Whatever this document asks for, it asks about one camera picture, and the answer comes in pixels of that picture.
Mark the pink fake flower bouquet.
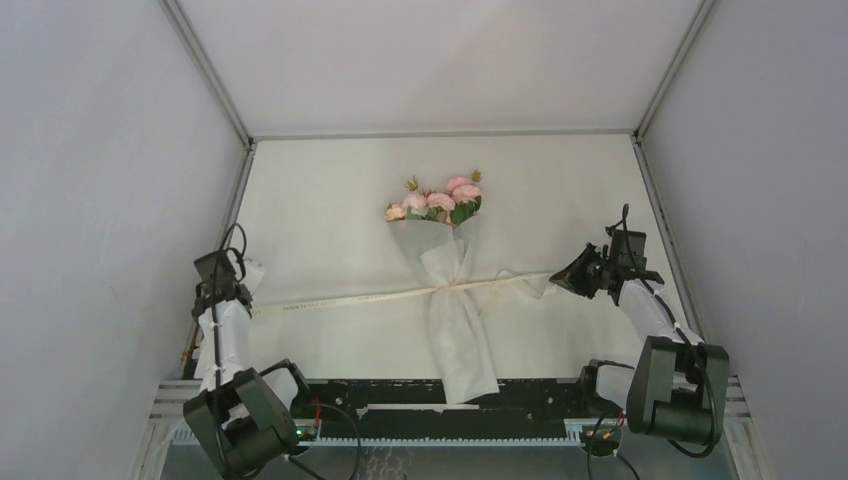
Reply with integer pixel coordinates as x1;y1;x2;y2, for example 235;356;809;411
384;169;483;228

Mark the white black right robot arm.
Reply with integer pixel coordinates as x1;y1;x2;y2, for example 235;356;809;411
549;223;729;456

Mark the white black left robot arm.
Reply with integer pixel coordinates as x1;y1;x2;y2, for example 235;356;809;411
183;248;313;479

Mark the black mounting rail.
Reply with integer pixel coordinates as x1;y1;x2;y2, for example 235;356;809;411
292;378;625;446

